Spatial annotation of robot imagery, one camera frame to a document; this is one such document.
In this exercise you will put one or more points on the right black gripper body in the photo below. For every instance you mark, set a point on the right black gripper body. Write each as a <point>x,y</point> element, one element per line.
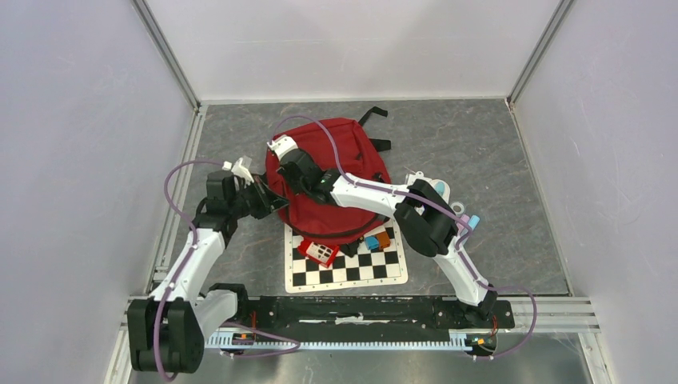
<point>297,186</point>

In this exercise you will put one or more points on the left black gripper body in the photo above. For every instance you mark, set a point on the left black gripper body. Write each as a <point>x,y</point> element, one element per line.
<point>252,200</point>

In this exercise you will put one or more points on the red backpack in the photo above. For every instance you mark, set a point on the red backpack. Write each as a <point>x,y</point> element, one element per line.
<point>325,151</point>

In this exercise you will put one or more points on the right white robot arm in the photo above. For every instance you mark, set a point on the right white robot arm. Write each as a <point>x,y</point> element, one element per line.
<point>426,221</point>

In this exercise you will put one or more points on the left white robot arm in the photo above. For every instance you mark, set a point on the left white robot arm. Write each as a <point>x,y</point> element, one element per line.
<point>168,330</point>

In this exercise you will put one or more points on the correction tape blister pack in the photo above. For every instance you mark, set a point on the correction tape blister pack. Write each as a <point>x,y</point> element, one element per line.
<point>440,186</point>

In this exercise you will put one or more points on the red toy block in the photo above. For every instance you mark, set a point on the red toy block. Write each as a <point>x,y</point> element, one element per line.
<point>320,254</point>

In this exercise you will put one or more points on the black toy block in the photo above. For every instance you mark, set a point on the black toy block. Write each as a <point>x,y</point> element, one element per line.
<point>350,249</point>

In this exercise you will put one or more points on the blue toy block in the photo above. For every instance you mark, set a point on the blue toy block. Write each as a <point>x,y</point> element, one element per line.
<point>372,243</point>

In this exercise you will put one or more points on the orange toy block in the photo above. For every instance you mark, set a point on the orange toy block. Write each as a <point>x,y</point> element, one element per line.
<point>383,240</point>

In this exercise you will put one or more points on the black white chessboard mat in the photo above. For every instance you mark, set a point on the black white chessboard mat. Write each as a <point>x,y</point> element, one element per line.
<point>368,268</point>

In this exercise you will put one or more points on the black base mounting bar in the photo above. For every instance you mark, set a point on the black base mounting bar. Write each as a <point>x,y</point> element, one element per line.
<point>368,318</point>

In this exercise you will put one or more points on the clear tape roll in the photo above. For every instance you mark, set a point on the clear tape roll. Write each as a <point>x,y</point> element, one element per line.
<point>458,207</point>

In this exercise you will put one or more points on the pink highlighter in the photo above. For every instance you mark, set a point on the pink highlighter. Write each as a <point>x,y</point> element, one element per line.
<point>465,219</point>

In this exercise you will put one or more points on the blue highlighter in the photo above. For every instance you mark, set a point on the blue highlighter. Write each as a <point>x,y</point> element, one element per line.
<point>473,222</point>

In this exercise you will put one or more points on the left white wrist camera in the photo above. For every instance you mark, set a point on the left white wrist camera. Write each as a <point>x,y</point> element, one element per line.
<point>240,169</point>

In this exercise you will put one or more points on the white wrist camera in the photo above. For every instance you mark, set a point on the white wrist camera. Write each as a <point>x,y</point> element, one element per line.
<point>240,169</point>
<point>282,145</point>

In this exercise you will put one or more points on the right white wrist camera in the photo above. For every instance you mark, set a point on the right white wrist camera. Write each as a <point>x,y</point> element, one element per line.
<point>282,145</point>

